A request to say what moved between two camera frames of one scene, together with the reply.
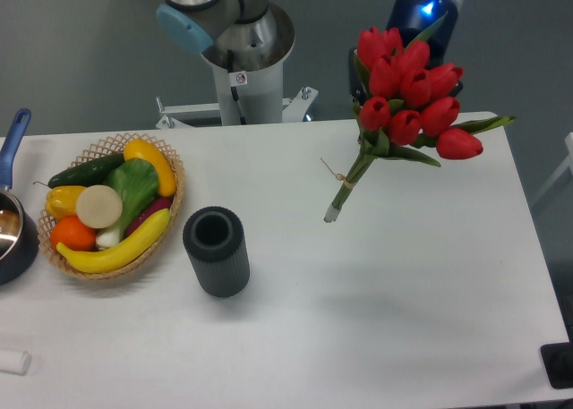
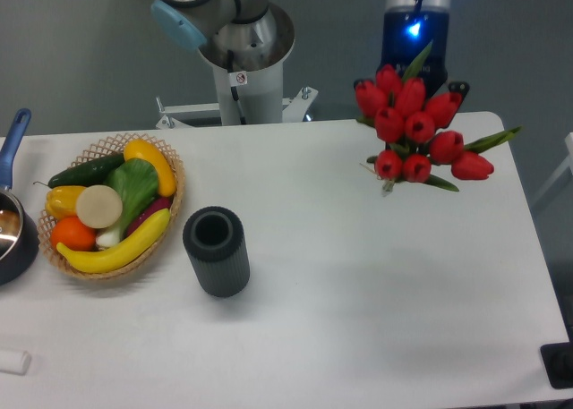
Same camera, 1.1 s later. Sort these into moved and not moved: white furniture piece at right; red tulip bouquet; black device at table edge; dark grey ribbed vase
Moved: red tulip bouquet
Not moved: dark grey ribbed vase; white furniture piece at right; black device at table edge
